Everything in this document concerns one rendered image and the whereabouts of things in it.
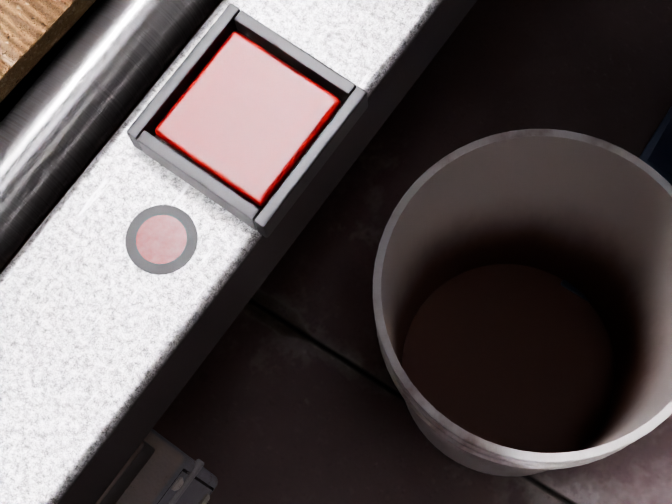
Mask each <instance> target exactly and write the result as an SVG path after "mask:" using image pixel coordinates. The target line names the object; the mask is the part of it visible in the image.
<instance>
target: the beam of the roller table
mask: <svg viewBox="0 0 672 504"><path fill-rule="evenodd" d="M476 1H477V0H223V1H222V2H221V3H220V4H219V6H218V7H217V8H216V9H215V10H214V12H213V13H212V14H211V15H210V17H209V18H208V19H207V20H206V22H205V23H204V24H203V25H202V26H201V28H200V29H199V30H198V31H197V33H196V34H195V35H194V36H193V38H192V39H191V40H190V41H189V42H188V44H187V45H186V46H185V47H184V49H183V50H182V51H181V52H180V54H179V55H178V56H177V57H176V58H175V60H174V61H173V62H172V63H171V65H170V66H169V67H168V68H167V70H166V71H165V72H164V73H163V74H162V76H161V77H160V78H159V79H158V81H157V82H156V83H155V84H154V86H153V87H152V88H151V89H150V90H149V92H148V93H147V94H146V95H145V97H144V98H143V99H142V100H141V102H140V103H139V104H138V105H137V106H136V108H135V109H134V110H133V111H132V113H131V114H130V115H129V116H128V118H127V119H126V120H125V121H124V122H123V124H122V125H121V126H120V127H119V129H118V130H117V131H116V132H115V134H114V135H113V136H112V137H111V138H110V140H109V141H108V142H107V143H106V145H105V146H104V147H103V148H102V150H101V151H100V152H99V153H98V154H97V156H96V157H95V158H94V159H93V161H92V162H91V163H90V164H89V166H88V167H87V168H86V169H85V170H84V172H83V173H82V174H81V175H80V177H79V178H78V179H77V180H76V182H75V183H74V184H73V185H72V186H71V188H70V189H69V190H68V191H67V193H66V194H65V195H64V196H63V198H62V199H61V200H60V201H59V202H58V204H57V205H56V206H55V207H54V209H53V210H52V211H51V212H50V214H49V215H48V216H47V217H46V218H45V220H44V221H43V222H42V223H41V225H40V226H39V227H38V228H37V230H36V231H35V232H34V233H33V234H32V236H31V237H30V238H29V239H28V241H27V242H26V243H25V244H24V246H23V247H22V248H21V249H20V250H19V252H18V253H17V254H16V255H15V257H14V258H13V259H12V260H11V262H10V263H9V264H8V265H7V266H6V268H5V269H4V270H3V271H2V273H1V274H0V504H95V503H96V502H97V501H98V499H99V498H100V497H101V495H102V494H103V493H104V492H105V490H106V489H107V488H108V486H109V485H110V484H111V482H112V481H113V480H114V478H115V477H116V476H117V474H118V473H119V472H120V470H121V469H122V468H123V467H124V465H125V464H126V463H127V461H128V460H129V459H130V457H131V456H132V455H133V453H134V452H135V451H136V449H137V448H138V447H139V445H140V444H141V443H142V441H143V440H144V439H145V438H146V436H147V435H148V434H149V432H150V431H151V430H152V428H153V427H154V426H155V424H156V423H157V422H158V420H159V419H160V418H161V416H162V415H163V414H164V412H165V411H166V410H167V409H168V407H169V406H170V405H171V403H172V402H173V401H174V399H175V398H176V397H177V395H178V394H179V393H180V391H181V390H182V389H183V387H184V386H185V385H186V384H187V382H188V381H189V380H190V378H191V377H192V376H193V374H194V373H195V372H196V370H197V369H198V368H199V366H200V365H201V364H202V362H203V361H204V360H205V358H206V357H207V356H208V355H209V353H210V352H211V351H212V349H213V348H214V347H215V345H216V344H217V343H218V341H219V340H220V339H221V337H222V336H223V335H224V333H225V332H226V331H227V329H228V328H229V327H230V326H231V324H232V323H233V322H234V320H235V319H236V318H237V316H238V315H239V314H240V312H241V311H242V310H243V308H244V307H245V306H246V304H247V303H248V302H249V301H250V299H251V298H252V297H253V295H254V294H255V293H256V291H257V290H258V289H259V287H260V286H261V285H262V283H263V282H264V281H265V279H266V278H267V277H268V275H269V274H270V273H271V272H272V270H273V269H274V268H275V266H276V265H277V264H278V262H279V261H280V260H281V258H282V257H283V256H284V254H285V253H286V252H287V250H288V249H289V248H290V246H291V245H292V244H293V243H294V241H295V240H296V239H297V237H298V236H299V235H300V233H301V232H302V231H303V229H304V228H305V227H306V225H307V224H308V223H309V221H310V220H311V219H312V218H313V216H314V215H315V214H316V212H317V211H318V210H319V208H320V207H321V206H322V204H323V203H324V202H325V200H326V199H327V198H328V196H329V195H330V194H331V192H332V191H333V190H334V189H335V187H336V186H337V185H338V183H339V182H340V181H341V179H342V178H343V177H344V175H345V174H346V173H347V171H348V170H349V169H350V167H351V166H352V165H353V163H354V162H355V161H356V160H357V158H358V157H359V156H360V154H361V153H362V152H363V150H364V149H365V148H366V146H367V145H368V144H369V142H370V141H371V140H372V138H373V137H374V136H375V135H376V133H377V132H378V131H379V129H380V128H381V127H382V125H383V124H384V123H385V121H386V120H387V119H388V117H389V116H390V115H391V113H392V112H393V111H394V109H395V108H396V107H397V106H398V104H399V103H400V102H401V100H402V99H403V98H404V96H405V95H406V94H407V92H408V91H409V90H410V88H411V87H412V86H413V84H414V83H415V82H416V80H417V79H418V78H419V77H420V75H421V74H422V73H423V71H424V70H425V69H426V67H427V66H428V65H429V63H430V62H431V61H432V59H433V58H434V57H435V55H436V54H437V53H438V52H439V50H440V49H441V48H442V46H443V45H444V44H445V42H446V41H447V40H448V38H449V37H450V36H451V34H452V33H453V32H454V30H455V29H456V28H457V26H458V25H459V24H460V23H461V21H462V20H463V19H464V17H465V16H466V15H467V13H468V12H469V11H470V9H471V8H472V7H473V5H474V4H475V3H476ZM230 3H231V4H233V5H235V6H236V7H238V8H239V9H240V11H241V10H242V11H244V12H245V13H247V14H249V15H250V16H252V17H253V18H255V19H256V20H258V21H259V22H261V23H262V24H264V25H265V26H267V27H268V28H270V29H272V30H273V31H275V32H276V33H278V34H279V35H281V36H282V37H284V38H285V39H287V40H288V41H290V42H291V43H293V44H294V45H296V46H298V47H299V48H301V49H302V50H304V51H305V52H307V53H308V54H310V55H311V56H313V57H314V58H316V59H317V60H319V61H320V62H322V63H324V64H325V65H327V66H328V67H330V68H331V69H333V70H334V71H336V72H337V73H339V74H340V75H342V76H343V77H345V78H347V79H348V80H350V81H351V82H353V83H354V84H355V85H356V87H357V86H358V87H360V88H362V89H363V90H365V91H366V92H367V98H368V108H367V109H366V110H365V112H364V113H363V114H362V116H361V117H360V118H359V119H358V121H357V122H356V123H355V125H354V126H353V127H352V129H351V130H350V131H349V133H348V134H347V135H346V136H345V138H344V139H343V140H342V142H341V143H340V144H339V146H338V147H337V148H336V150H335V151H334V152H333V153H332V155H331V156H330V157H329V159H328V160H327V161H326V163H325V164H324V165H323V167H322V168H321V169H320V170H319V172H318V173H317V174H316V176H315V177H314V178H313V180H312V181H311V182H310V184H309V185H308V186H307V187H306V189H305V190H304V191H303V193H302V194H301V195H300V197H299V198H298V199H297V200H296V202H295V203H294V204H293V206H292V207H291V208H290V210H289V211H288V212H287V214H286V215H285V216H284V217H283V219H282V220H281V221H280V223H279V224H278V225H277V227H276V228H275V229H274V231H273V232H272V233H271V234H270V236H269V237H264V236H263V235H261V234H260V233H259V232H258V231H257V230H254V229H253V228H251V227H250V226H248V225H247V224H246V223H244V222H243V221H241V220H240V219H238V218H237V217H235V216H234V215H233V214H231V213H230V212H228V211H227V210H225V209H224V208H222V207H221V206H220V205H218V204H217V203H215V202H214V201H212V200H211V199H210V198H208V197H207V196H205V195H204V194H202V193H201V192H199V191H198V190H197V189H195V188H194V187H192V186H191V185H189V184H188V183H187V182H185V181H184V180H182V179H181V178H179V177H178V176H176V175H175V174H174V173H172V172H171V171H169V170H168V169H166V168H165V167H164V166H162V165H161V164H159V163H158V162H156V161H155V160H153V159H152V158H151V157H149V156H148V155H146V154H145V153H144V152H143V151H141V150H139V149H138V148H136V147H135V146H134V145H133V143H132V142H131V140H130V138H129V136H128V135H127V133H126V132H127V130H128V129H129V127H130V126H131V125H132V124H133V122H134V121H135V120H136V119H137V117H138V116H139V115H140V114H141V113H142V111H143V110H144V109H145V108H146V106H147V105H148V104H149V103H150V101H151V100H152V99H153V98H154V96H155V95H156V94H157V93H158V92H159V90H160V89H161V88H162V87H163V85H164V84H165V83H166V82H167V80H168V79H169V78H170V77H171V76H172V74H173V73H174V72H175V71H176V69H177V68H178V67H179V66H180V64H181V63H182V62H183V61H184V59H185V58H186V57H187V56H188V55H189V53H190V52H191V51H192V50H193V48H194V47H195V46H196V45H197V43H198V42H199V41H200V40H201V39H202V37H203V36H204V35H205V34H206V32H207V31H208V30H209V29H210V27H211V26H212V25H213V24H214V22H215V21H216V20H217V19H218V18H219V16H220V15H221V14H222V13H223V11H224V10H225V9H226V8H227V6H228V5H229V4H230ZM156 205H171V206H174V207H178V208H179V209H181V210H183V211H184V212H186V213H187V214H188V215H189V216H190V217H191V219H192V220H193V222H194V224H195V226H196V229H197V233H198V242H197V248H196V250H195V253H194V255H193V256H192V258H191V260H190V261H189V262H188V263H187V264H186V265H185V266H184V267H182V268H181V269H179V270H177V271H175V272H173V273H169V274H165V275H155V274H150V273H147V272H144V271H143V270H141V269H139V268H138V267H137V266H136V265H135V264H134V263H133V262H132V261H131V259H130V258H129V256H128V253H127V250H126V246H125V237H126V232H127V229H128V227H129V225H130V223H131V222H132V220H133V219H134V218H135V217H136V216H137V215H138V214H139V213H140V212H142V211H143V210H145V209H147V208H149V207H152V206H156Z"/></svg>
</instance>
